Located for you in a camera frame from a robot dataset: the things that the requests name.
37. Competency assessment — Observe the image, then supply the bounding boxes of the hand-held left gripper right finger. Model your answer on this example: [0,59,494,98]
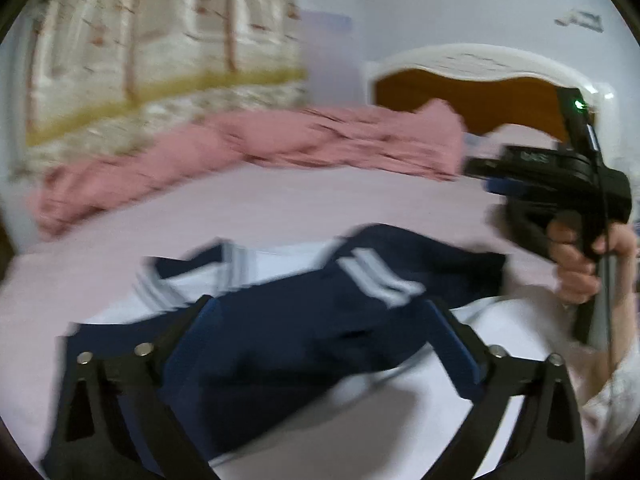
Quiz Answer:
[425,299,586,480]

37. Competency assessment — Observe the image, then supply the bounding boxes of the pale purple wall sheet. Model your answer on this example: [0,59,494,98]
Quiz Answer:
[299,10,353,61]

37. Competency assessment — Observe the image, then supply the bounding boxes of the pink quilt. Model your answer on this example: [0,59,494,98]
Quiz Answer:
[27,99,466,238]

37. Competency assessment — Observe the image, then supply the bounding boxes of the person's right hand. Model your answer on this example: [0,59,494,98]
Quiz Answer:
[546,210,639,307]

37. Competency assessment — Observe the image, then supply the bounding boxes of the tree print curtain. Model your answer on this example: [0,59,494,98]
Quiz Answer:
[10,0,308,181]

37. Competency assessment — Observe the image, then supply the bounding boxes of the blue wall poster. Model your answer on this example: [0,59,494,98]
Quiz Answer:
[555,7,606,33]

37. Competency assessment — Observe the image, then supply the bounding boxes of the white and wooden headboard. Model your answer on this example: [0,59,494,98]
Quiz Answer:
[365,44,616,146]

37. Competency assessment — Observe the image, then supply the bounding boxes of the bed with pink sheet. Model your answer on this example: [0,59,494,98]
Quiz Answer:
[0,125,640,480]

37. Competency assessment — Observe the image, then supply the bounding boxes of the white and navy baseball jacket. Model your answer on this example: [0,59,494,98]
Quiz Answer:
[42,224,566,480]

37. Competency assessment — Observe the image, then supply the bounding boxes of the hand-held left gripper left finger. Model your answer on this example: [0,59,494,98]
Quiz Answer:
[40,295,224,480]

